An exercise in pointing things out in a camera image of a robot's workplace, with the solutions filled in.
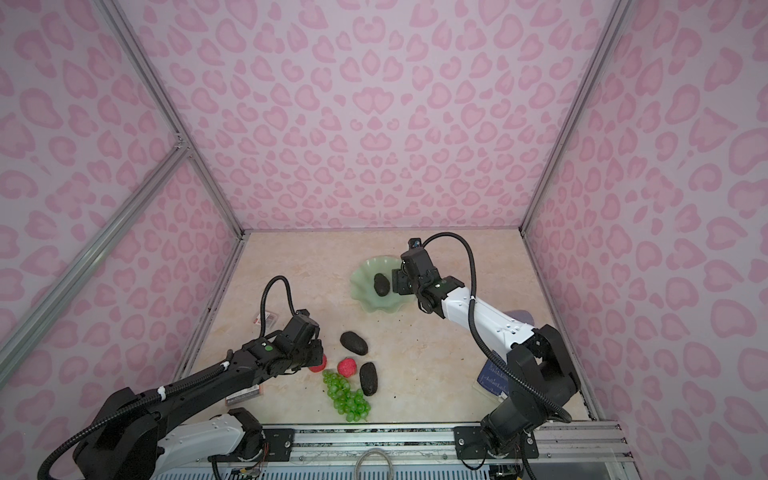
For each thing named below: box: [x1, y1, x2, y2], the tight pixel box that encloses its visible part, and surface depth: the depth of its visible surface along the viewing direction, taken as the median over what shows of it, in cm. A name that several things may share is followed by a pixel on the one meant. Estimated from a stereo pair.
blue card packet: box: [477, 350, 509, 399], surface depth 84 cm
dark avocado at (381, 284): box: [374, 272, 390, 297], surface depth 103 cm
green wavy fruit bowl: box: [350, 256, 416, 313], surface depth 103 cm
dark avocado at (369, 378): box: [360, 362, 379, 397], surface depth 82 cm
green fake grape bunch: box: [322, 370, 371, 422], surface depth 78 cm
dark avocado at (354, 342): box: [340, 331, 368, 356], surface depth 89 cm
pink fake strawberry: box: [337, 357, 357, 378], surface depth 84 cm
